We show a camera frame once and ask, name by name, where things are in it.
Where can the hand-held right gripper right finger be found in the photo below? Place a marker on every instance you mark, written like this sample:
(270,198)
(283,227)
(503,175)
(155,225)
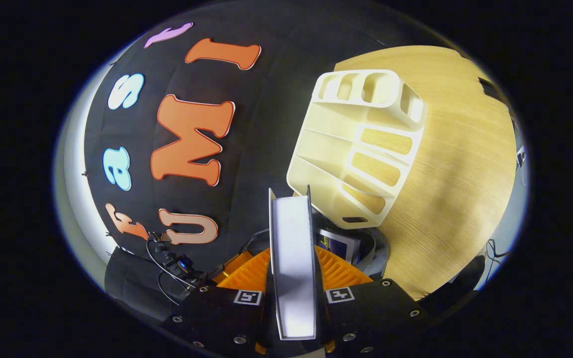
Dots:
(366,318)

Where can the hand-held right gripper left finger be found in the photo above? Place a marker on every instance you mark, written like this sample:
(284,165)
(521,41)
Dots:
(217,318)

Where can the blue cover book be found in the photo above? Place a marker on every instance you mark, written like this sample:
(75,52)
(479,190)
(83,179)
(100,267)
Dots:
(338,243)

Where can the portrait cover book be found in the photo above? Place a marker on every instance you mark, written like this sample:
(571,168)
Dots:
(294,273)

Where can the white plastic bookshelf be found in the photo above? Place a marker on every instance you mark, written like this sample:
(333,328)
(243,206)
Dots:
(326,149)

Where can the black backdrop cloth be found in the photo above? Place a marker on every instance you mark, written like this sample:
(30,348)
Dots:
(256,124)

